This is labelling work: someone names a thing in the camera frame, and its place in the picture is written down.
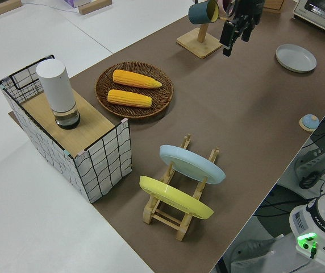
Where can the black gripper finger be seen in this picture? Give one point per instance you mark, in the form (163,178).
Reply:
(228,35)
(247,32)

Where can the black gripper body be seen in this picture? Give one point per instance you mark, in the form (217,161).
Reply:
(250,11)

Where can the gray plate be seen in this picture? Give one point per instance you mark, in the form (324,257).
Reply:
(296,57)

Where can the light blue plate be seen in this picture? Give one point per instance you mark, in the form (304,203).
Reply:
(191,165)

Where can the yellow plate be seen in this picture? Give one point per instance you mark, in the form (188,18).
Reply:
(174,196)

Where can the wooden plate rack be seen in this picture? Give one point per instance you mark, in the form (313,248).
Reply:
(165,220)

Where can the wooden drawer box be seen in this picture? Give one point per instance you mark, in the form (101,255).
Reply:
(274,5)

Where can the pink mug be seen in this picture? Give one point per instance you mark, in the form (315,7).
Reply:
(225,7)

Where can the bamboo mug rack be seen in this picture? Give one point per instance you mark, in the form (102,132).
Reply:
(199,45)

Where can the dark blue mug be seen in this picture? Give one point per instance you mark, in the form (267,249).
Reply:
(199,12)

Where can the white toaster oven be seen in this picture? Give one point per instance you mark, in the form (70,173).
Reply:
(321,17)

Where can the brown table mat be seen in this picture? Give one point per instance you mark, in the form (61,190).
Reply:
(236,113)

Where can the brown wicker basket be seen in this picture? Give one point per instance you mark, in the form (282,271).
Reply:
(165,94)

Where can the yellow corn cob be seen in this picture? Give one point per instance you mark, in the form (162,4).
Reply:
(134,79)
(128,98)

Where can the blue call bell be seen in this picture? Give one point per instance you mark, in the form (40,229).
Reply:
(309,120)

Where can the wooden block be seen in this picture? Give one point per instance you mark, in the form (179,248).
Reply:
(0,10)
(94,7)

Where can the white power strip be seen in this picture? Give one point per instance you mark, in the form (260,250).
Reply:
(310,165)

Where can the purple tissue box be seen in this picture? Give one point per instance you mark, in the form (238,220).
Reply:
(75,2)

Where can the white cylinder device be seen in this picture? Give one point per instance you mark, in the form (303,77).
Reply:
(56,85)

